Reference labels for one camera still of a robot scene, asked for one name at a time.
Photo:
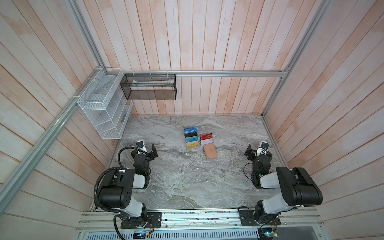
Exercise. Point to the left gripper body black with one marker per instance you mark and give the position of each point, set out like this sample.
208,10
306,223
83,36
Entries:
149,153

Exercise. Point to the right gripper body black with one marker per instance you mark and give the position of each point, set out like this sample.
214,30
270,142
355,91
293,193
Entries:
252,153

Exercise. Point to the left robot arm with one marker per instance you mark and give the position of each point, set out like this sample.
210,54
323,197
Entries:
114,187

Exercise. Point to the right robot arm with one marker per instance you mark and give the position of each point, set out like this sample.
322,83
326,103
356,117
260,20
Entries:
297,188

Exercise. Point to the black card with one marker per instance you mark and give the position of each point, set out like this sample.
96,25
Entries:
189,135

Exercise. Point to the yellow VIP card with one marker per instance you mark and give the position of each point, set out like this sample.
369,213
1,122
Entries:
192,144

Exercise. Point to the teal VIP card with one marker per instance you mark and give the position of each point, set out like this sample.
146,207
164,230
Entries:
192,139

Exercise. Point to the red card on stand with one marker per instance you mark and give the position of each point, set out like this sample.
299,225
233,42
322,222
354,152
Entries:
206,136

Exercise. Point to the blue card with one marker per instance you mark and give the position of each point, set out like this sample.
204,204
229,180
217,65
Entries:
190,130

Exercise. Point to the white pink card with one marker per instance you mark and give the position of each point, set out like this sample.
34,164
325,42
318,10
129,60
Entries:
206,141

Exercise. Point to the black mesh basket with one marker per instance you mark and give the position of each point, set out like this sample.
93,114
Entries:
149,87

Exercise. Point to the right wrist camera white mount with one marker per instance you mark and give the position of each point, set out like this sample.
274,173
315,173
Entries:
263,147

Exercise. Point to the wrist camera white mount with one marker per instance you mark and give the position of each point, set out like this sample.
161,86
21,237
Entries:
141,147
263,147

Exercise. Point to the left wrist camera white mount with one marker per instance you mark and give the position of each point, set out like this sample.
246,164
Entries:
141,147

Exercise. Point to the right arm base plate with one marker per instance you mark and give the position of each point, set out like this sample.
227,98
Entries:
250,218

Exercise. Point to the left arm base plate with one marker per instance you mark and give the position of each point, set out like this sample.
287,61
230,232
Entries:
151,220

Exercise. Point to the white wire mesh shelf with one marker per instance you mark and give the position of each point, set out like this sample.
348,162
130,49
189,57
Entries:
104,103

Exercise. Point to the aluminium front rail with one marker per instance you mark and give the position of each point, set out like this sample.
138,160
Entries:
201,219

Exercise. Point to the horizontal aluminium wall rail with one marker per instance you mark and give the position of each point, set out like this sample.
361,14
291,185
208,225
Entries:
251,73

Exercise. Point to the left aluminium wall rail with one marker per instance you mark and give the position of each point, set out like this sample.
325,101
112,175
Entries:
23,171

